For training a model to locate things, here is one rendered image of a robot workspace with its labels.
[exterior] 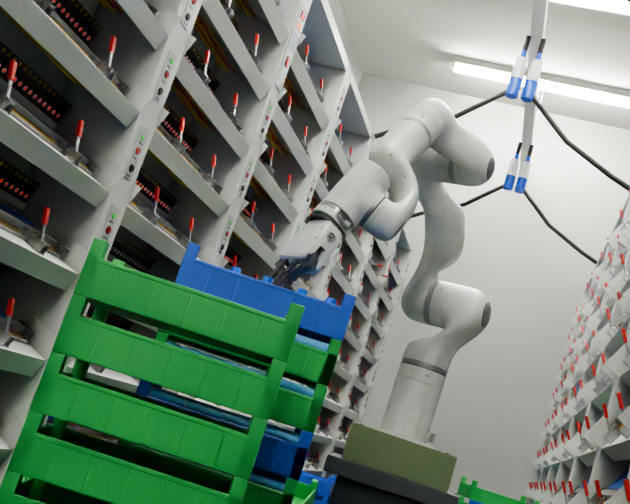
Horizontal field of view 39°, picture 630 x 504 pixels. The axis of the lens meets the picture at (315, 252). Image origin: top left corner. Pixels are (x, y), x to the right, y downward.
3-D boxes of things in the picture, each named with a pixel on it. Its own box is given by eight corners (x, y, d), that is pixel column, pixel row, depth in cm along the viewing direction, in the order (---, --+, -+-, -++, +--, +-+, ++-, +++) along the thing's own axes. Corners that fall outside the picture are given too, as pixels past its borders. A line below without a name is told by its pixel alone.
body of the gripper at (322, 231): (355, 237, 171) (320, 279, 166) (326, 237, 179) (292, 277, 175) (333, 209, 168) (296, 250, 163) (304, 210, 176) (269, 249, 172)
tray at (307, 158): (306, 176, 336) (330, 148, 337) (268, 113, 279) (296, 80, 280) (267, 146, 343) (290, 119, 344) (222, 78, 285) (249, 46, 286)
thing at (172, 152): (219, 217, 263) (249, 182, 264) (142, 143, 205) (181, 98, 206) (172, 178, 269) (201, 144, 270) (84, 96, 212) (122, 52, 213)
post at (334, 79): (215, 490, 323) (352, 73, 354) (207, 490, 314) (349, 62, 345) (166, 472, 328) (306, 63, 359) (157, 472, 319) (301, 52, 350)
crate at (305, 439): (292, 471, 165) (305, 429, 166) (298, 481, 145) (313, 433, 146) (138, 421, 164) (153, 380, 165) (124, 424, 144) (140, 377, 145)
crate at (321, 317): (331, 348, 169) (343, 308, 170) (342, 341, 149) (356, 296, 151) (181, 299, 168) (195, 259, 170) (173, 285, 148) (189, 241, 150)
